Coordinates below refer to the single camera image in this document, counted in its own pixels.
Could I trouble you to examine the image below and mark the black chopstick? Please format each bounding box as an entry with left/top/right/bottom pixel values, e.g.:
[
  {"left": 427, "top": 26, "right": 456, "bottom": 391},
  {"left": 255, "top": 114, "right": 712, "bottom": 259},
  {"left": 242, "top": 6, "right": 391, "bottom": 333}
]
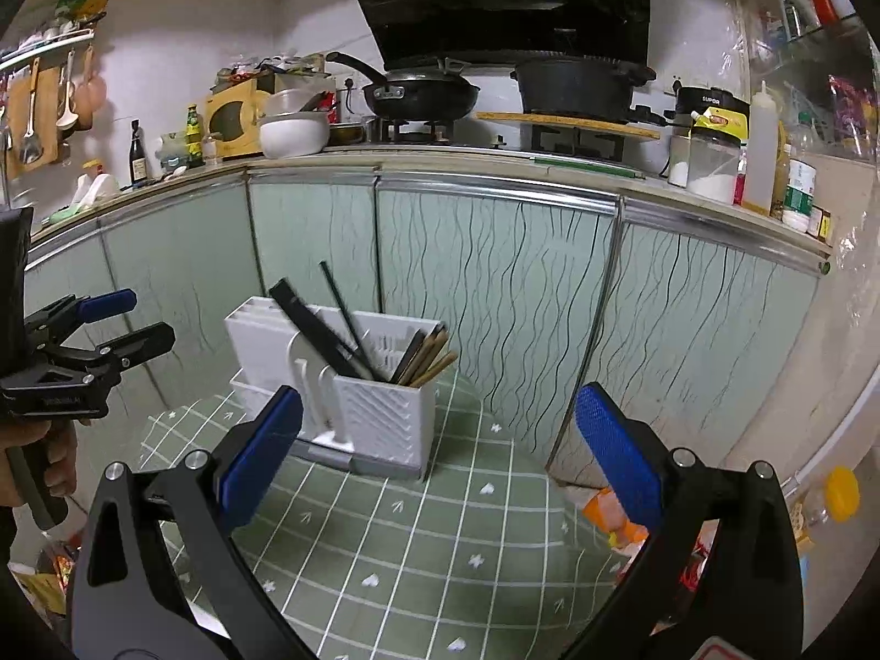
[
  {"left": 391, "top": 329, "right": 427, "bottom": 384},
  {"left": 265, "top": 277, "right": 376, "bottom": 383},
  {"left": 319, "top": 259, "right": 379, "bottom": 382},
  {"left": 269, "top": 287, "right": 370, "bottom": 380}
]

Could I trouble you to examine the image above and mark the wooden chopstick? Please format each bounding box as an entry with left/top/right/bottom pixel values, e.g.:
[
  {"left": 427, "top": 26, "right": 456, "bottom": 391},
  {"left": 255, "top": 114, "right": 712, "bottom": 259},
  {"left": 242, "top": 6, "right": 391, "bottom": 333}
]
[
  {"left": 400, "top": 325, "right": 449, "bottom": 386},
  {"left": 410, "top": 351, "right": 458, "bottom": 387},
  {"left": 403, "top": 329, "right": 449, "bottom": 386}
]

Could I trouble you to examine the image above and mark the person's left hand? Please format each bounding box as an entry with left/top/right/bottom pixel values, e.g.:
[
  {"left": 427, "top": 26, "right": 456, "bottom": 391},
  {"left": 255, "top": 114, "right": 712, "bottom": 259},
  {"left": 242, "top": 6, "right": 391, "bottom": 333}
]
[{"left": 0, "top": 419, "right": 81, "bottom": 510}]

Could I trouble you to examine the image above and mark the yellow capped plastic bottle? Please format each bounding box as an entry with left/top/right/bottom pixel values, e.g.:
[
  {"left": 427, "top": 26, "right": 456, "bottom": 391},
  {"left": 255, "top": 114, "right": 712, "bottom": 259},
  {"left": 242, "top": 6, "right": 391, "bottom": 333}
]
[{"left": 790, "top": 466, "right": 861, "bottom": 554}]

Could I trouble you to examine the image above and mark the hanging metal ladle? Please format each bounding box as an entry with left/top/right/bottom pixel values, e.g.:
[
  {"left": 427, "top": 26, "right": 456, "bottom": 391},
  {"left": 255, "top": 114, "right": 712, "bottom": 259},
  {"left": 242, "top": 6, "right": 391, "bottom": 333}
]
[{"left": 19, "top": 57, "right": 43, "bottom": 166}]

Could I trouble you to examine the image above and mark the dark soy sauce bottle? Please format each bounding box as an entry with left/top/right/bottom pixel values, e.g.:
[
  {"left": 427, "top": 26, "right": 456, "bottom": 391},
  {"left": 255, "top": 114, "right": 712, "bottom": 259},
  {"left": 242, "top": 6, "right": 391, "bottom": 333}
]
[{"left": 128, "top": 119, "right": 149, "bottom": 188}]

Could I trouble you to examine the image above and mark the green checkered tablecloth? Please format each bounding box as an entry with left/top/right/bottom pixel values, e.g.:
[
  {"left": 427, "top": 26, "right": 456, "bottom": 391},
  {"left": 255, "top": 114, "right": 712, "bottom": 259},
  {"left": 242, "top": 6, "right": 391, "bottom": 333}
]
[{"left": 133, "top": 362, "right": 639, "bottom": 660}]

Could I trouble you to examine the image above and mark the white plastic utensil holder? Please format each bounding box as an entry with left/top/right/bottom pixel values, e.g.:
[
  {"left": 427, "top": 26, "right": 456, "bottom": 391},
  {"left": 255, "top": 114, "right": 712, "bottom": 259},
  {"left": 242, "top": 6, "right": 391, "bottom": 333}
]
[{"left": 225, "top": 296, "right": 438, "bottom": 480}]

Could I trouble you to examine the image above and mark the hanging wooden cutting board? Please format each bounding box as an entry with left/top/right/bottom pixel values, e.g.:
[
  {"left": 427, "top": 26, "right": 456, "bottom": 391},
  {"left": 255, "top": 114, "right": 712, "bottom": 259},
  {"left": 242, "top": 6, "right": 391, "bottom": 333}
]
[{"left": 4, "top": 64, "right": 64, "bottom": 180}]

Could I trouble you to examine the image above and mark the green glass bottle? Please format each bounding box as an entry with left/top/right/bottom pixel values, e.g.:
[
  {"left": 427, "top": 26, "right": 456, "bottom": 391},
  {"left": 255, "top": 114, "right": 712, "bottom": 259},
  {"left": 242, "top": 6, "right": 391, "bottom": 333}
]
[{"left": 185, "top": 103, "right": 205, "bottom": 168}]

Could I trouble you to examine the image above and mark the white ceramic bowl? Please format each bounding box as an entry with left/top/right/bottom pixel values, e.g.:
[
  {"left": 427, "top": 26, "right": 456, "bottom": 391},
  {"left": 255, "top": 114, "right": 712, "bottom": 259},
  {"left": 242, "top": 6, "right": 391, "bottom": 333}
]
[{"left": 258, "top": 90, "right": 329, "bottom": 160}]

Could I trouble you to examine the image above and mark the white squeeze bottle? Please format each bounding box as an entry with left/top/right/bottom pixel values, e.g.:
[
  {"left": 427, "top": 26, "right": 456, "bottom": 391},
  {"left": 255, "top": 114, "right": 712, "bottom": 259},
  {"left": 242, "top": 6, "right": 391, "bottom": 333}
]
[{"left": 741, "top": 82, "right": 779, "bottom": 216}]

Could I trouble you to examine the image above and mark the green label white jar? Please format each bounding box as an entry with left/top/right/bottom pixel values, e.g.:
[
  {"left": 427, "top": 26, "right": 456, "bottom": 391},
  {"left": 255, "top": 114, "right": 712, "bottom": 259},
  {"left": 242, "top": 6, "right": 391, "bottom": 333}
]
[{"left": 782, "top": 159, "right": 817, "bottom": 233}]

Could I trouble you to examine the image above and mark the clear lidded canister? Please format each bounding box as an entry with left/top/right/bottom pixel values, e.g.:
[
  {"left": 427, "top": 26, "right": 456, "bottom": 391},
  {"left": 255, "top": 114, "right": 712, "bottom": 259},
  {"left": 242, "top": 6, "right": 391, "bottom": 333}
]
[{"left": 686, "top": 126, "right": 741, "bottom": 204}]

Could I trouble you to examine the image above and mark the wooden cutting board on stove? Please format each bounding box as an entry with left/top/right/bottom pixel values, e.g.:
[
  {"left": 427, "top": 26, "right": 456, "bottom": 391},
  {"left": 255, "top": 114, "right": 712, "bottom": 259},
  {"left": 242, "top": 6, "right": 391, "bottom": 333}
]
[{"left": 476, "top": 112, "right": 661, "bottom": 140}]

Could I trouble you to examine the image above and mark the black wok pan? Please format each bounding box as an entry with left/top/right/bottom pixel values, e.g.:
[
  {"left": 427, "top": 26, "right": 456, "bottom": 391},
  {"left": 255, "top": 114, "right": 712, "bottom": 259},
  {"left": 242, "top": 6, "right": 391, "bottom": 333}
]
[{"left": 325, "top": 51, "right": 479, "bottom": 122}]

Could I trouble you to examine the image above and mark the black cast iron pot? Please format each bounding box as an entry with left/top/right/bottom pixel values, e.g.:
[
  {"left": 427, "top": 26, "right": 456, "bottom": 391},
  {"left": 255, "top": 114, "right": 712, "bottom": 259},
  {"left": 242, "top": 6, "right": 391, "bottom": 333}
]
[{"left": 510, "top": 57, "right": 656, "bottom": 124}]

